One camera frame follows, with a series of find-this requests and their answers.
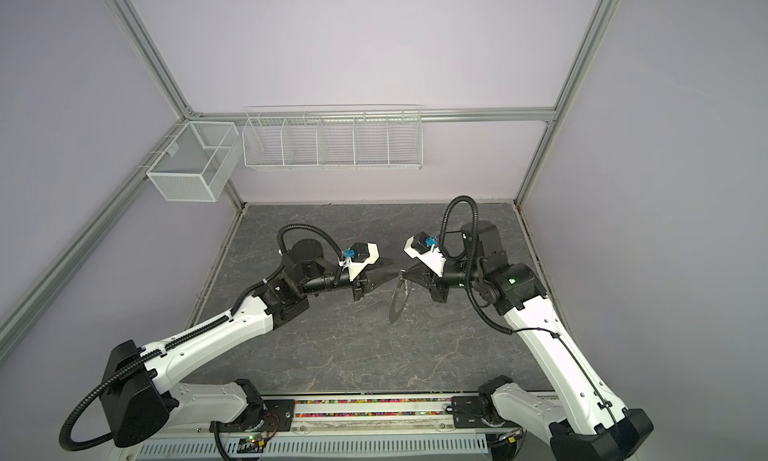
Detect metal ring disc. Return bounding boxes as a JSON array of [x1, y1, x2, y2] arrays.
[[388, 279, 410, 324]]

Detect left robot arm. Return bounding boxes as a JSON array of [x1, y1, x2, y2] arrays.
[[58, 223, 396, 452]]

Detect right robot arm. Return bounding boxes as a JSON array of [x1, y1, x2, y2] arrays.
[[403, 195, 654, 460]]

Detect white mesh box basket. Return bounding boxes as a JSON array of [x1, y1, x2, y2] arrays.
[[147, 121, 243, 202]]

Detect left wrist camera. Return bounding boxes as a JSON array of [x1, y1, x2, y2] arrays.
[[340, 242, 380, 281]]

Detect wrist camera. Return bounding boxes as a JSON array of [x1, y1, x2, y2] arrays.
[[404, 231, 446, 277], [340, 242, 380, 281]]

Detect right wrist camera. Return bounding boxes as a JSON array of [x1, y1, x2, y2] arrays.
[[404, 231, 446, 277]]

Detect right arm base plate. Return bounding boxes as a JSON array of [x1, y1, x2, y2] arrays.
[[445, 394, 520, 429]]

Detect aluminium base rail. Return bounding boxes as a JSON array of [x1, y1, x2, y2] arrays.
[[116, 390, 625, 441]]

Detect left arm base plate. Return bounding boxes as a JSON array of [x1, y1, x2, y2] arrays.
[[218, 398, 296, 433]]

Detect long white wire basket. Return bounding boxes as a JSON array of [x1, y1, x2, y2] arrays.
[[241, 104, 424, 170]]

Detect white slotted cable duct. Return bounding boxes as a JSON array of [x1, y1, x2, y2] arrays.
[[136, 433, 490, 460]]

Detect aluminium frame profiles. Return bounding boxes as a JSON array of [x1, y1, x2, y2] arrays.
[[1, 0, 622, 360]]

